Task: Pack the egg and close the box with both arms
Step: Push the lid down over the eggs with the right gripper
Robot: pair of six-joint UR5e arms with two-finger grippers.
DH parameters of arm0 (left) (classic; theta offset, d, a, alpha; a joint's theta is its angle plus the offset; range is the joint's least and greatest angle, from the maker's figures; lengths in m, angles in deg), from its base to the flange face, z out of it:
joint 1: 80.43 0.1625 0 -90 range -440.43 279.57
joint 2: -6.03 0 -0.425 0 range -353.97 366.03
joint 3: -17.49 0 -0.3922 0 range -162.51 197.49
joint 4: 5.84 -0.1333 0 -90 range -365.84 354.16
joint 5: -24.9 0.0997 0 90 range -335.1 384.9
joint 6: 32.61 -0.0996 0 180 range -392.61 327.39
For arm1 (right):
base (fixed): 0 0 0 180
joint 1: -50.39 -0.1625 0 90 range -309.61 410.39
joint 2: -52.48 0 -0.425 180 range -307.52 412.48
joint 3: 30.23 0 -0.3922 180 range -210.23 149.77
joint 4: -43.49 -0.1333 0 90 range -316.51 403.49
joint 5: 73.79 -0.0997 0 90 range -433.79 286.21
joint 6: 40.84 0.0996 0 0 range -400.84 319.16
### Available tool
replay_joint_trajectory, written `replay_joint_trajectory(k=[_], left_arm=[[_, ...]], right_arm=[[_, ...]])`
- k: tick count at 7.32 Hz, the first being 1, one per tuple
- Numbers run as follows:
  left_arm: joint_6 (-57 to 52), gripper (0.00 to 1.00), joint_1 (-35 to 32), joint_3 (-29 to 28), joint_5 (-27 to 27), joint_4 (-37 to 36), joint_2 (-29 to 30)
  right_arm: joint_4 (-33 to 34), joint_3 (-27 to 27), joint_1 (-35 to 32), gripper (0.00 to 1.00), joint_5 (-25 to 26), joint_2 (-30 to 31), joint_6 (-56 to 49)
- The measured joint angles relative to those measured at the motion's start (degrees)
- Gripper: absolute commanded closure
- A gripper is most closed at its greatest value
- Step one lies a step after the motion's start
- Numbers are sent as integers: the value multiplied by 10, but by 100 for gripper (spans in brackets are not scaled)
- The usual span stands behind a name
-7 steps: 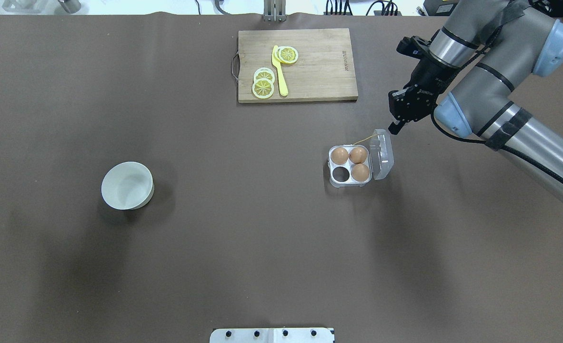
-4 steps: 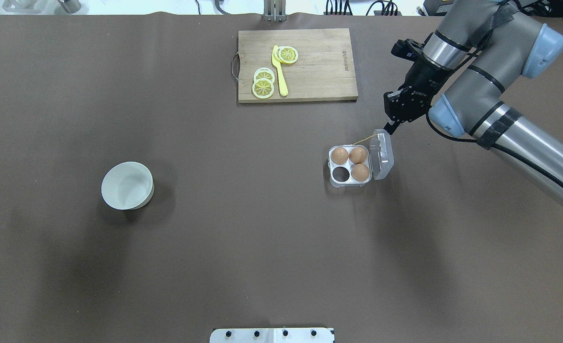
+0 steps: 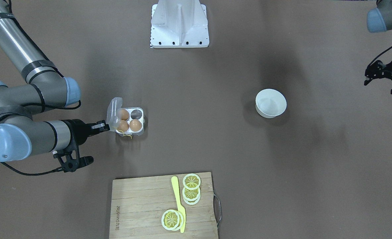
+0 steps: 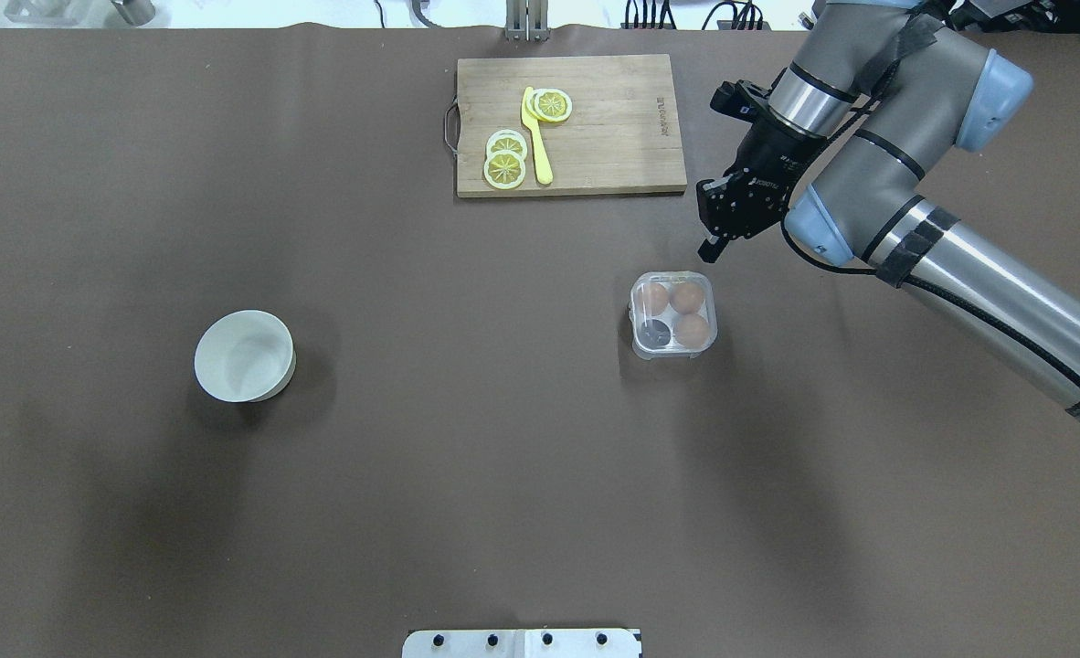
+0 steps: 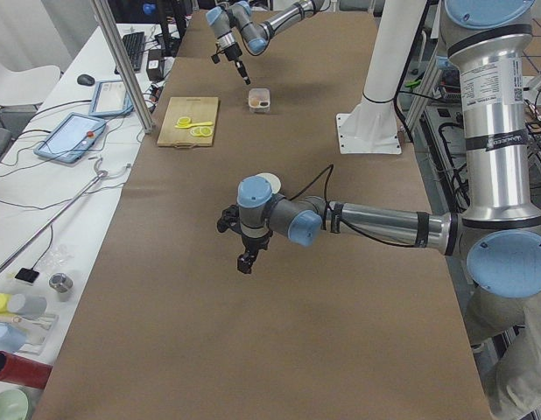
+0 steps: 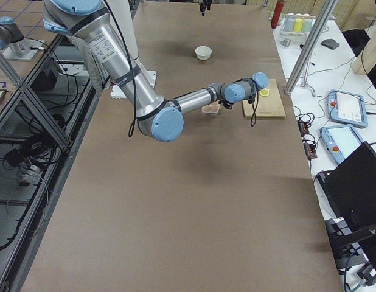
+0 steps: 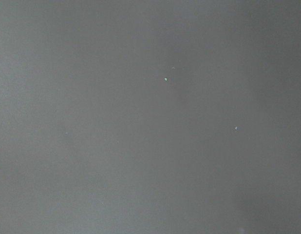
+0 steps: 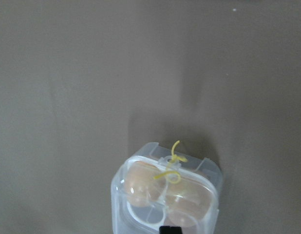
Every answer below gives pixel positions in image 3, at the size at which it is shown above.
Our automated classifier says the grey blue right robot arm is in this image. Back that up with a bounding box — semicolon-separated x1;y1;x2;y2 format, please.
0;0;110;175

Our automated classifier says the clear plastic egg box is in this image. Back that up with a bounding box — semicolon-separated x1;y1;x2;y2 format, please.
106;97;145;137

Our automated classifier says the white ceramic bowl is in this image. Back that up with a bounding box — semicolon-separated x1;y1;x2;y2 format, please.
255;88;287;119

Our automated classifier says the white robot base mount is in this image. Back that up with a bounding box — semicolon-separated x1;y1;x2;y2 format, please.
150;0;210;48

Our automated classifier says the lemon slice near knife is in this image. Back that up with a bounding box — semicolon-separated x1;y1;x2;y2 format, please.
161;209;185;231

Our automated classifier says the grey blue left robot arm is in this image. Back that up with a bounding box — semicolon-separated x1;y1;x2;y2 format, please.
364;0;392;94

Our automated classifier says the brown egg from bowl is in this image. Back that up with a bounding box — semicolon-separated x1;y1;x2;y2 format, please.
129;119;143;132

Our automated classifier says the yellow plastic knife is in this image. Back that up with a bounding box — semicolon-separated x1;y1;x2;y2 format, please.
171;176;186;233

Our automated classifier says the lemon slice top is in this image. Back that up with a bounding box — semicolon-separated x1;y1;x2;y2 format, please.
182;173;201;190

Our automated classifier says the brown egg in box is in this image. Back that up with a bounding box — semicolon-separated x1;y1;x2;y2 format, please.
119;109;130;121
116;120;129;133

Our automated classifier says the wooden cutting board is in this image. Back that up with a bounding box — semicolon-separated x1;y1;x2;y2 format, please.
109;172;219;239

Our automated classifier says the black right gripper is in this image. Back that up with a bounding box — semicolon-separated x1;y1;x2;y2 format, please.
52;119;110;172

